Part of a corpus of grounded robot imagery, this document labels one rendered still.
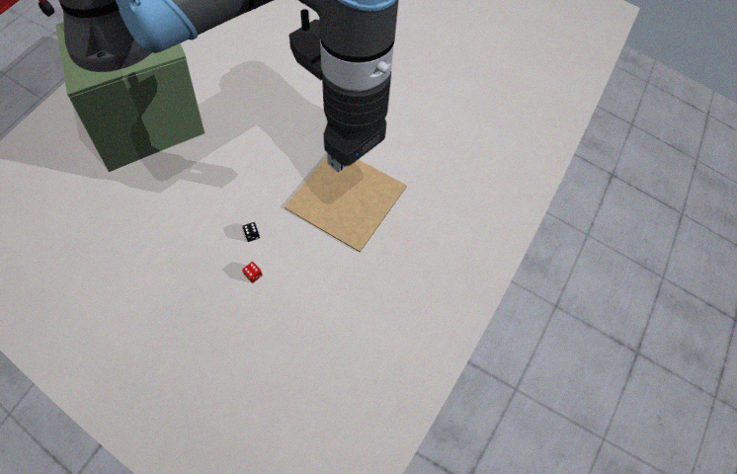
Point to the black die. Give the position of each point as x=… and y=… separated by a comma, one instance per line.
x=251, y=231

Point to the tan square mat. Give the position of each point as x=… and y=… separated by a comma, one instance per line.
x=348, y=205

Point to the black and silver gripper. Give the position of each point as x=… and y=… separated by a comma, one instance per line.
x=354, y=108

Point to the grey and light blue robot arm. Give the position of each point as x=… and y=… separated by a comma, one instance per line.
x=350, y=30

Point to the red die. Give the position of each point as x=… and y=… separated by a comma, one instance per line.
x=252, y=272

